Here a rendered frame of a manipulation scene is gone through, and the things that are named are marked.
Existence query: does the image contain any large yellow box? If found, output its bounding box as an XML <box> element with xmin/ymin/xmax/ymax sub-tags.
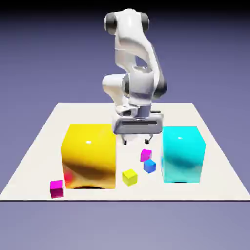
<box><xmin>60</xmin><ymin>124</ymin><xmax>117</xmax><ymax>189</ymax></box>

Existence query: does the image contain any small yellow cube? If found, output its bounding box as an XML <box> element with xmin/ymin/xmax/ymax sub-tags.
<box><xmin>122</xmin><ymin>168</ymin><xmax>138</xmax><ymax>187</ymax></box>

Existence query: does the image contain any small magenta cube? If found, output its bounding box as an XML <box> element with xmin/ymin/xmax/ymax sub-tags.
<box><xmin>50</xmin><ymin>179</ymin><xmax>64</xmax><ymax>199</ymax></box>
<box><xmin>140</xmin><ymin>149</ymin><xmax>152</xmax><ymax>163</ymax></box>

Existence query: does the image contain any large cyan box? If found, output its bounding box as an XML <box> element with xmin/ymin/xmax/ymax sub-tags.
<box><xmin>161</xmin><ymin>126</ymin><xmax>207</xmax><ymax>184</ymax></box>

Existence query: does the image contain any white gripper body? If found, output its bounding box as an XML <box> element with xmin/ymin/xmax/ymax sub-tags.
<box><xmin>112</xmin><ymin>114</ymin><xmax>164</xmax><ymax>135</ymax></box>

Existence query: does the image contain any small blue cube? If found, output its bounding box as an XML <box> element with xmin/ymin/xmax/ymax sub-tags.
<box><xmin>143</xmin><ymin>159</ymin><xmax>157</xmax><ymax>174</ymax></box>

